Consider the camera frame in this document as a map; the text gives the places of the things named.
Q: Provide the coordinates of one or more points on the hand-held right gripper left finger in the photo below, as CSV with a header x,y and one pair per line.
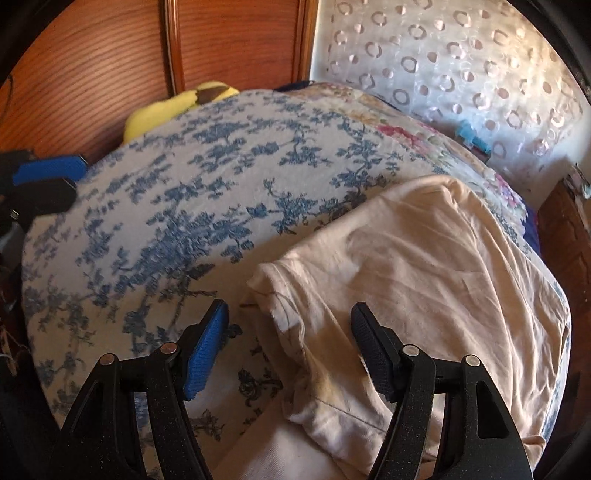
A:
x,y
203,355

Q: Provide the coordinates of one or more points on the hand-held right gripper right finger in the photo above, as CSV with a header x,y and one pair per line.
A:
x,y
371,355

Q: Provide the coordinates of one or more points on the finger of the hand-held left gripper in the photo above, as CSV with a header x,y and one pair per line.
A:
x,y
48,167
46,196

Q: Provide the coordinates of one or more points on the cream t-shirt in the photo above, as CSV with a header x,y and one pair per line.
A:
x,y
415,277

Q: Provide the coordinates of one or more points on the wooden slatted wardrobe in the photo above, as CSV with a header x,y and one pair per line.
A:
x,y
115,69

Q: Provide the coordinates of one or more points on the yellow plush toy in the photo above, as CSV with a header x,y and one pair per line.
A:
x,y
161,110

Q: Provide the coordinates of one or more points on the blue floral bedspread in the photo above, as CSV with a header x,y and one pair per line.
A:
x,y
184,194

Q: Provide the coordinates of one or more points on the dark blue bed sheet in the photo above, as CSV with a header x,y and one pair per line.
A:
x,y
532,228

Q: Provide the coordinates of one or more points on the wooden dresser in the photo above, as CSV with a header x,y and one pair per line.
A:
x,y
568,235

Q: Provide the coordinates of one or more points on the blue box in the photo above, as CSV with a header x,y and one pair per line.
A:
x,y
472,137

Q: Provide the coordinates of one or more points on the white circle-patterned curtain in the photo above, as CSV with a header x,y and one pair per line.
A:
x,y
438,60

